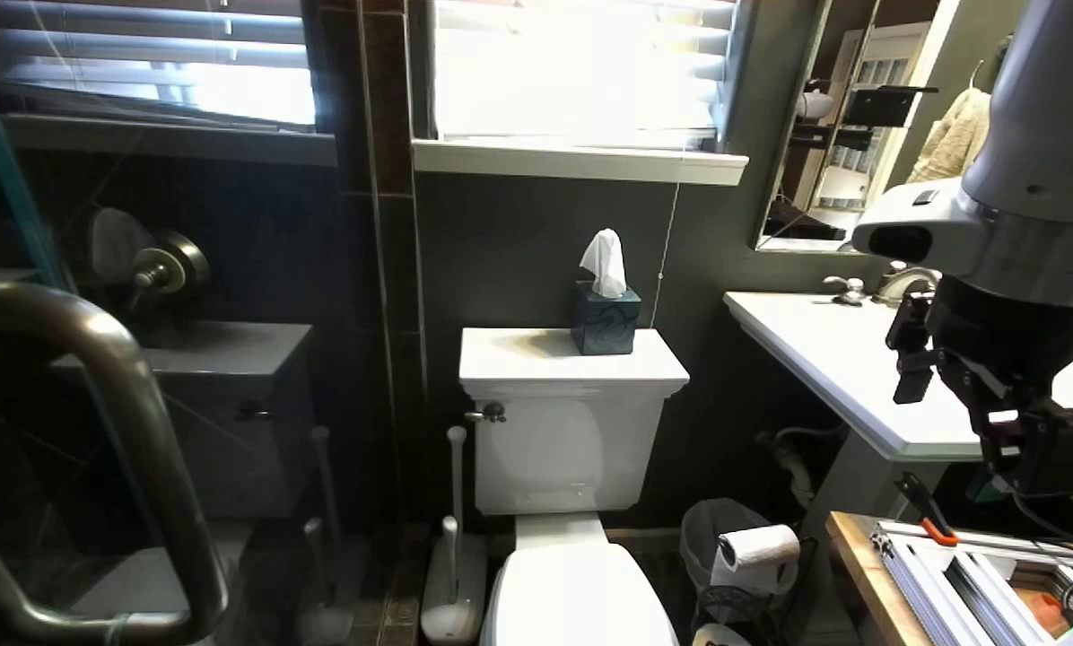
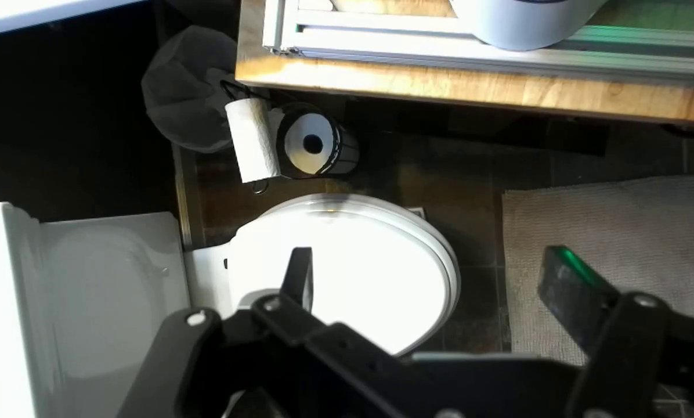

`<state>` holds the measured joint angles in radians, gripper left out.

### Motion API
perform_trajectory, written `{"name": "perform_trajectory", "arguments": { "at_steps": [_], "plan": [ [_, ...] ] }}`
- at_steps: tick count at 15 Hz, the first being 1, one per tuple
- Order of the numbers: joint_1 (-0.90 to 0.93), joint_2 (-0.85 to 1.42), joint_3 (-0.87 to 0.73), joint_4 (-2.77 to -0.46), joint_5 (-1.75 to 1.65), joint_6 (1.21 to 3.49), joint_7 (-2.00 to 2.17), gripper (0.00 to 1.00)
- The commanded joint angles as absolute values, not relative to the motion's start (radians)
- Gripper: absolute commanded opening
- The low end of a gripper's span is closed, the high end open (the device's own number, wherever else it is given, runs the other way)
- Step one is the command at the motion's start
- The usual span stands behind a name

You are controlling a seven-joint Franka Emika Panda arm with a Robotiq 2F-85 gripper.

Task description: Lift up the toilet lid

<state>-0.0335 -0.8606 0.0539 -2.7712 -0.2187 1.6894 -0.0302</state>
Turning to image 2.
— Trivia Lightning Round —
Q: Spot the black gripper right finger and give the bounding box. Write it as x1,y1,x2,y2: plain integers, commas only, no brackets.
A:
536,244,625,356

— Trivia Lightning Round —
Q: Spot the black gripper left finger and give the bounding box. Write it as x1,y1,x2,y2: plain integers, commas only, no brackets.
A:
278,246,316,311

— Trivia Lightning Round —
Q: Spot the white toilet bowl with seat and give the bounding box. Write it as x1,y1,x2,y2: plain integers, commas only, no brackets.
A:
394,205,464,354

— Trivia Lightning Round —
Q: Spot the toilet paper roll in holder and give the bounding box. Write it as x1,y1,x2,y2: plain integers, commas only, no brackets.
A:
276,110,363,180

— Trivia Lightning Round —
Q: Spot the white toilet tank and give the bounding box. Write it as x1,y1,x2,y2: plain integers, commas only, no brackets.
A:
0,201,191,418

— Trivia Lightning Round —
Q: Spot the grey bath mat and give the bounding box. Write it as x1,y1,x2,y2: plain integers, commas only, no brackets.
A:
501,173,694,368

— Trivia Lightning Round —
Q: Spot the grey bin bag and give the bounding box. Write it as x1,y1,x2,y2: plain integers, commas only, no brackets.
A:
140,23,241,157

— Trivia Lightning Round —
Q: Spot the aluminium profile frame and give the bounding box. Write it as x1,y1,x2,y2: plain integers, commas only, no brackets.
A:
262,0,694,80

